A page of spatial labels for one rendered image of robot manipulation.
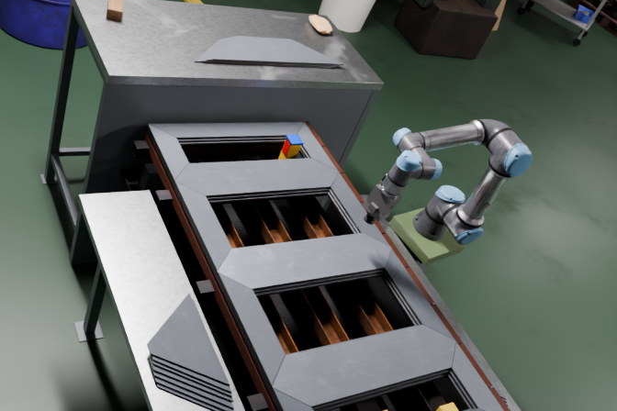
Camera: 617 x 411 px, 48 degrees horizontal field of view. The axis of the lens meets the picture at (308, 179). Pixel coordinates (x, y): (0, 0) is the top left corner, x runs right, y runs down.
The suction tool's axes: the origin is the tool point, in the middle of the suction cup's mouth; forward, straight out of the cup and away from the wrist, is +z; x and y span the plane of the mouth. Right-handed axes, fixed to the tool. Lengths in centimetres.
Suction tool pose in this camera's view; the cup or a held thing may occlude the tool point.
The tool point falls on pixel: (368, 220)
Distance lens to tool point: 253.3
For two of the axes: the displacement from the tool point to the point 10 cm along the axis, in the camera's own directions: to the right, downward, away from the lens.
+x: 6.3, -2.1, 7.5
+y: 6.5, 6.7, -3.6
